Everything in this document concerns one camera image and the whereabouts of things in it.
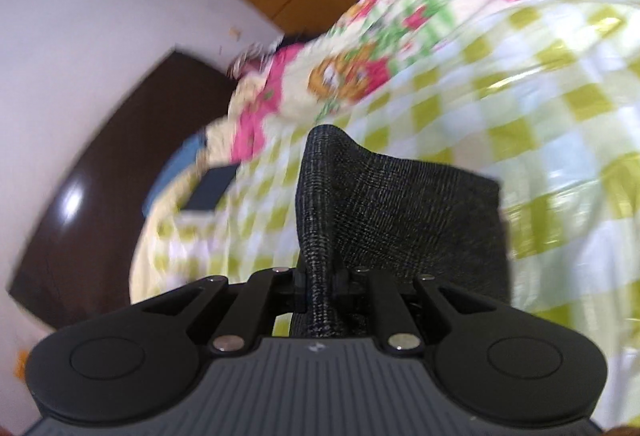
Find blue cloth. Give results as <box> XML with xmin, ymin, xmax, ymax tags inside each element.
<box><xmin>142</xmin><ymin>132</ymin><xmax>208</xmax><ymax>219</ymax></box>

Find dark brown wooden panel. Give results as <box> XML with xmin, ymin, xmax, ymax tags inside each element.
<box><xmin>7</xmin><ymin>48</ymin><xmax>242</xmax><ymax>333</ymax></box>

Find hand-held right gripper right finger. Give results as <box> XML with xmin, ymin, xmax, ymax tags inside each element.
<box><xmin>332</xmin><ymin>266</ymin><xmax>497</xmax><ymax>358</ymax></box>

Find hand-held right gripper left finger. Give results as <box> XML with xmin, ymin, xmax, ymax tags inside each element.
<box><xmin>141</xmin><ymin>268</ymin><xmax>309</xmax><ymax>358</ymax></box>

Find green checked printed bedsheet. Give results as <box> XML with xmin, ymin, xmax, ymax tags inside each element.
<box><xmin>129</xmin><ymin>0</ymin><xmax>640</xmax><ymax>432</ymax></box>

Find dark flat rectangular object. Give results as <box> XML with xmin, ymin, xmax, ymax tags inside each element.
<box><xmin>181</xmin><ymin>162</ymin><xmax>242</xmax><ymax>213</ymax></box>

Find dark grey checked pants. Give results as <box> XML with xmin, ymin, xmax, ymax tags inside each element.
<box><xmin>287</xmin><ymin>123</ymin><xmax>512</xmax><ymax>338</ymax></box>

